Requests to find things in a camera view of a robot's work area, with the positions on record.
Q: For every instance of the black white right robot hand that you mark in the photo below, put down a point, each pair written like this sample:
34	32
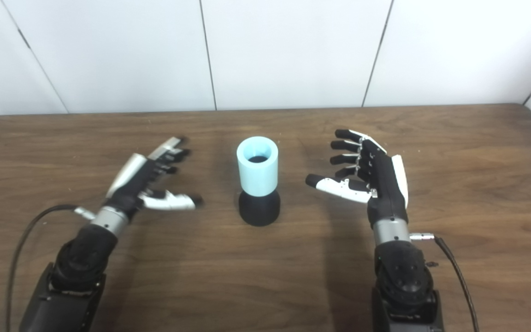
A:
385	189

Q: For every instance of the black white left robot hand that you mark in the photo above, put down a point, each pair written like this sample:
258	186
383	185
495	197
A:
136	184

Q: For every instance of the light blue cylinder cup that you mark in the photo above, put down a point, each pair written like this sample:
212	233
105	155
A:
256	177

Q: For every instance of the black flared nozzle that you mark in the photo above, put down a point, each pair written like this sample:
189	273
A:
258	210

